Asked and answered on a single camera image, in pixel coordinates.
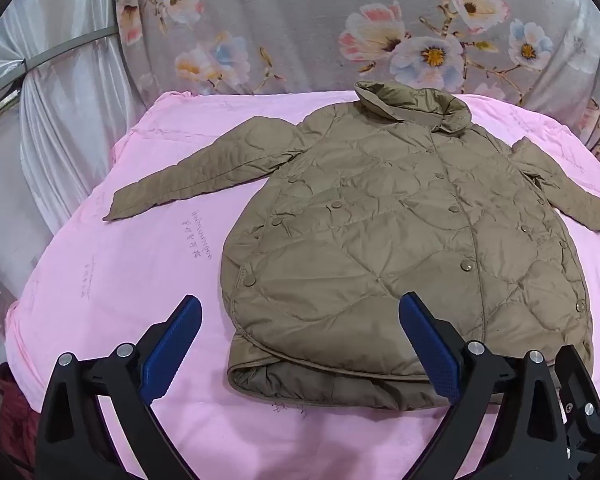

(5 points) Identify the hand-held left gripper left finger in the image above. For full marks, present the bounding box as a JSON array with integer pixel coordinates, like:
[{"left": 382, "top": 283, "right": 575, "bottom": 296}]
[{"left": 34, "top": 294, "right": 203, "bottom": 480}]

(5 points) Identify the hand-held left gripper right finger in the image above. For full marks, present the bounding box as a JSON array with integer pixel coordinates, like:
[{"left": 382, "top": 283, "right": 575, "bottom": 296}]
[{"left": 399, "top": 291, "right": 573, "bottom": 480}]

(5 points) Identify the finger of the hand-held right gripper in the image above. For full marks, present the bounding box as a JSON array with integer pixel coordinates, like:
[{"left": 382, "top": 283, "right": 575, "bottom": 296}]
[{"left": 554, "top": 345, "right": 600, "bottom": 480}]

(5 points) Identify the olive quilted jacket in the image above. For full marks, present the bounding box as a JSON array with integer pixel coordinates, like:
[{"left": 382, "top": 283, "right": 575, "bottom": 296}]
[{"left": 103, "top": 80, "right": 600, "bottom": 411}]

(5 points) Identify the pink bed sheet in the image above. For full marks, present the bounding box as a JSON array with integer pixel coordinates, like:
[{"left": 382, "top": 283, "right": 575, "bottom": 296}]
[{"left": 4, "top": 91, "right": 600, "bottom": 480}]

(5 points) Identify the dark red cloth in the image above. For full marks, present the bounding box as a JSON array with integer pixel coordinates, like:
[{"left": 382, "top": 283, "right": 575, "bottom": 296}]
[{"left": 0, "top": 362, "right": 43, "bottom": 466}]

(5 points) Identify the white satin curtain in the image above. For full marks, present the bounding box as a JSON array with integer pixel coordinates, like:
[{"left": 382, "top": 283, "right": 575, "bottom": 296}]
[{"left": 0, "top": 0, "right": 146, "bottom": 376}]

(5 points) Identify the grey curved rod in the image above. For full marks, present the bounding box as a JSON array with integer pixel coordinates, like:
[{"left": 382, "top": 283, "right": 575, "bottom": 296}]
[{"left": 0, "top": 27, "right": 121, "bottom": 116}]

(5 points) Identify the grey floral cloth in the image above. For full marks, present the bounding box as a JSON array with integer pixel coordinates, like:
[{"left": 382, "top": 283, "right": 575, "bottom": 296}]
[{"left": 111, "top": 0, "right": 600, "bottom": 166}]

